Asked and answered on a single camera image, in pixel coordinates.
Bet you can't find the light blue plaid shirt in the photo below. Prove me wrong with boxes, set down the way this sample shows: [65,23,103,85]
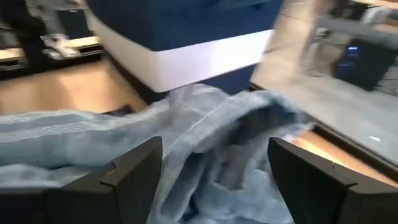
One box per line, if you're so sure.
[0,83,312,224]

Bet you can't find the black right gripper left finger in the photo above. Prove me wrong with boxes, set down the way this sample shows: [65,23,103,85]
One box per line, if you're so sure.
[0,136,164,224]

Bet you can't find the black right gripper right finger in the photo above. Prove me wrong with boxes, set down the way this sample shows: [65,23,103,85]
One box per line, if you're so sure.
[267,136,398,224]

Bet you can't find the black computer box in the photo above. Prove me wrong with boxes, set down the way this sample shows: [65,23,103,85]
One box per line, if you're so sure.
[331,39,398,91]

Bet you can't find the navy white striped fabric bin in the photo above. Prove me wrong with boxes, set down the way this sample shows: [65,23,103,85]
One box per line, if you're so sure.
[84,0,284,96]

